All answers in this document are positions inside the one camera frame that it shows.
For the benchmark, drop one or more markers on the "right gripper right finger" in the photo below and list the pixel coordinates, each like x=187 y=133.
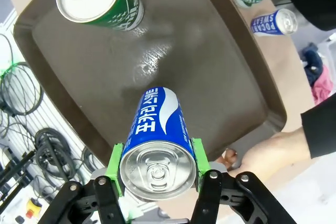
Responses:
x=210 y=203

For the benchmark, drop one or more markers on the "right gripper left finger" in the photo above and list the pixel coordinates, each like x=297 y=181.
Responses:
x=105 y=203

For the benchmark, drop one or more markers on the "blue Pocari Sweat can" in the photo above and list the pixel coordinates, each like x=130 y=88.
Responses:
x=265 y=26
x=157 y=119

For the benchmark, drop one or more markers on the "dark brown serving tray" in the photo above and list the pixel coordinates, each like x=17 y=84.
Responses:
x=105 y=77

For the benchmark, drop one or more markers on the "person's left forearm black sleeve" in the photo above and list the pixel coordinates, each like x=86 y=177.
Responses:
x=320 y=129

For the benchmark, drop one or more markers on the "person's left hand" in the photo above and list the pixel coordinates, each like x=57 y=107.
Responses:
x=275 y=153

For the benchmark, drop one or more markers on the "yellow emergency stop button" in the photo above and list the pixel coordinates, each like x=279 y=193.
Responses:
x=32 y=204

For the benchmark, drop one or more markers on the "black metal stand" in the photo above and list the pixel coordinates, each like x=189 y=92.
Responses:
x=15 y=171

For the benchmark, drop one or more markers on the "pink cloth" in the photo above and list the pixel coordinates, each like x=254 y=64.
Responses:
x=323 y=87

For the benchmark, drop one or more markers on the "navy blue cloth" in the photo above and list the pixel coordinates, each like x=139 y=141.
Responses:
x=312 y=64

